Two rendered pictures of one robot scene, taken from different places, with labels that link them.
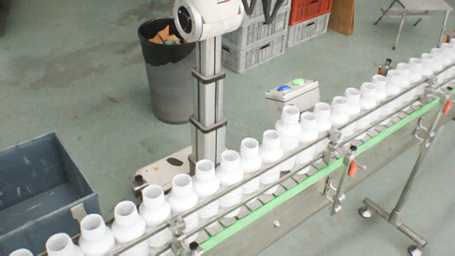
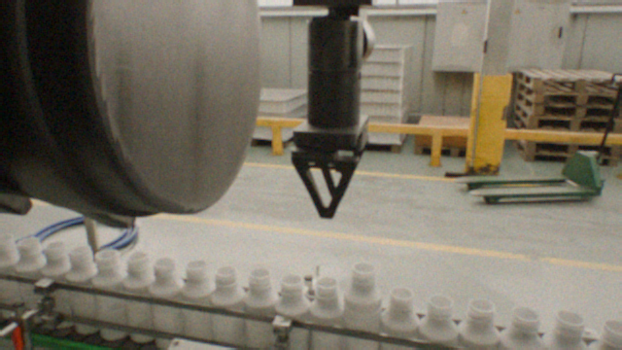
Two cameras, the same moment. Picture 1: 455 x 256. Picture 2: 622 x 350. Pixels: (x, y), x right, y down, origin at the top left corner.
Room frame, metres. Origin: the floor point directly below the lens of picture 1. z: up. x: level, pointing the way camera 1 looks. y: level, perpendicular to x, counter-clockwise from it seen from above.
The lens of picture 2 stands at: (1.13, 0.33, 1.55)
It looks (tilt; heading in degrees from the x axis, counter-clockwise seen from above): 18 degrees down; 234
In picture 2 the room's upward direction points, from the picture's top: straight up
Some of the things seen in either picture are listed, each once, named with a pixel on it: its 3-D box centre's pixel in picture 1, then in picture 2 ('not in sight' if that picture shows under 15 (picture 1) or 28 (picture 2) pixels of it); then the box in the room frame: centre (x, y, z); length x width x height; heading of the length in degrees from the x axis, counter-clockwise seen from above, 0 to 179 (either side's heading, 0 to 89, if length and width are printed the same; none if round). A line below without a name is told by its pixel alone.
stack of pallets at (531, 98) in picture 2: not in sight; (563, 114); (-4.90, -2.59, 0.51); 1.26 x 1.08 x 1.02; 39
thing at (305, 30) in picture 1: (294, 23); not in sight; (3.75, -0.62, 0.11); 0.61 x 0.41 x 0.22; 132
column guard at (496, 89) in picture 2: not in sight; (486, 125); (-3.25, -2.58, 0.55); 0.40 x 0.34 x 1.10; 129
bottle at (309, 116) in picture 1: (303, 143); (328, 326); (0.73, -0.19, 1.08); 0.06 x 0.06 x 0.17
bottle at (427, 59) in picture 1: (419, 79); (61, 284); (1.07, -0.59, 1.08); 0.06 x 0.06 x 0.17
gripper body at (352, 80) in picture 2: not in sight; (333, 105); (0.83, -0.06, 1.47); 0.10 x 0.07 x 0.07; 41
